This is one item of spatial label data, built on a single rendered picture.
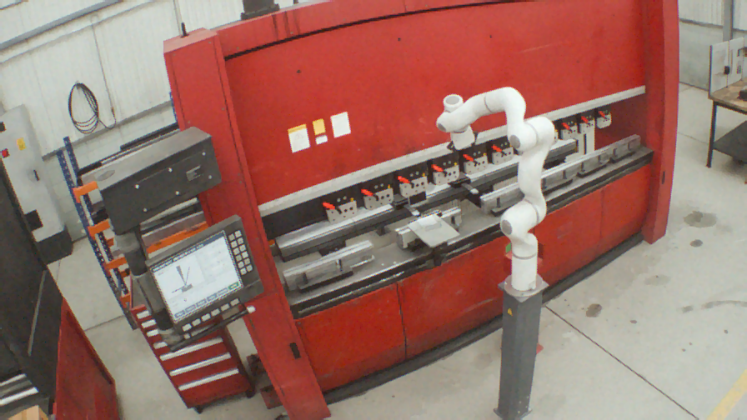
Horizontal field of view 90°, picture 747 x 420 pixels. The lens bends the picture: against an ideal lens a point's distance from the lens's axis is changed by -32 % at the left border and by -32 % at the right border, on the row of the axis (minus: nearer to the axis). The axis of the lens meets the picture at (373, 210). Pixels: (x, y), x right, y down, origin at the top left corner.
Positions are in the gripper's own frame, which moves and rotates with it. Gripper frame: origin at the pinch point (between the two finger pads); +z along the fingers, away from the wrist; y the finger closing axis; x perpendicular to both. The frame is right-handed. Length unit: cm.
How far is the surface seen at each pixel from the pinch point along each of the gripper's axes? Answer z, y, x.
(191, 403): 90, -213, -5
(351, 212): 25, -58, 21
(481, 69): -4, 39, 44
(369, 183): 17, -44, 25
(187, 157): -72, -103, -6
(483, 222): 74, 7, 11
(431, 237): 48, -28, 2
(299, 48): -60, -46, 48
